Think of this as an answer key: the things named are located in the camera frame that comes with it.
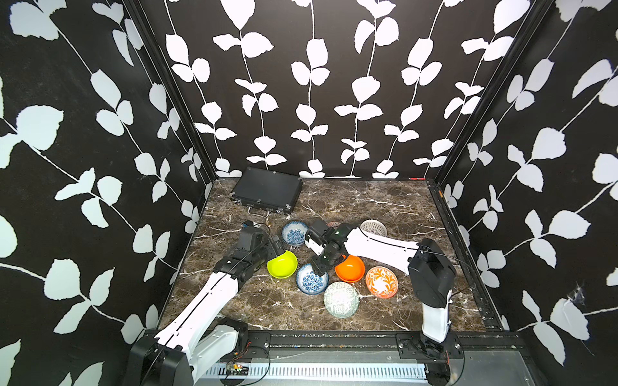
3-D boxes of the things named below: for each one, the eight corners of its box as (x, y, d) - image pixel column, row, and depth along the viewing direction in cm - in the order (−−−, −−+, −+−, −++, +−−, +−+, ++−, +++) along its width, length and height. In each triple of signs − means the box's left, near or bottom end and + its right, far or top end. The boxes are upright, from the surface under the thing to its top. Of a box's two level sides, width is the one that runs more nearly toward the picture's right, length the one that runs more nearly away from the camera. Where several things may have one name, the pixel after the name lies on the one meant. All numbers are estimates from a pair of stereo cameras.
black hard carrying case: (228, 210, 111) (225, 201, 106) (250, 174, 126) (248, 166, 121) (288, 222, 106) (286, 215, 102) (303, 185, 122) (302, 176, 117)
